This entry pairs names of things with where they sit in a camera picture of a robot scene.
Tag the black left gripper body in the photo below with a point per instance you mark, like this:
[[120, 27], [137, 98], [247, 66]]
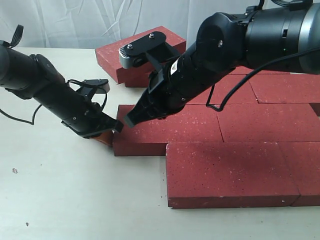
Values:
[[76, 110]]

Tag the red brick front left row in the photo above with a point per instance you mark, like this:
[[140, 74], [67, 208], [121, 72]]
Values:
[[228, 175]]

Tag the red brick front right row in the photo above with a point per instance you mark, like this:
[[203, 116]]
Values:
[[303, 161]]

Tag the red brick middle row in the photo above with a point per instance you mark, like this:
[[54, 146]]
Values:
[[272, 122]]

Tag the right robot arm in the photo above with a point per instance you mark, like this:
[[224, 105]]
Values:
[[283, 39]]

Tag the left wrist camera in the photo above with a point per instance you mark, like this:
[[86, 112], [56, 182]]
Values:
[[90, 87]]

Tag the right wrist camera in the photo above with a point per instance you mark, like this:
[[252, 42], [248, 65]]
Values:
[[151, 48]]

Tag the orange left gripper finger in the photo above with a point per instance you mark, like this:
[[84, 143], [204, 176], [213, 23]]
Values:
[[105, 138]]

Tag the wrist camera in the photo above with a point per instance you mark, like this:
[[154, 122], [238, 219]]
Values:
[[151, 48], [90, 87]]

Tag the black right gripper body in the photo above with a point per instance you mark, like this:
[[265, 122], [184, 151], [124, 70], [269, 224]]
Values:
[[171, 95]]

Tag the red brick right third row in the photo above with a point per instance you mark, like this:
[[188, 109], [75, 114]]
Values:
[[287, 89]]

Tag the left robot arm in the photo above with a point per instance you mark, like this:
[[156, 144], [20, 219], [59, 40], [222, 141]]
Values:
[[34, 77]]

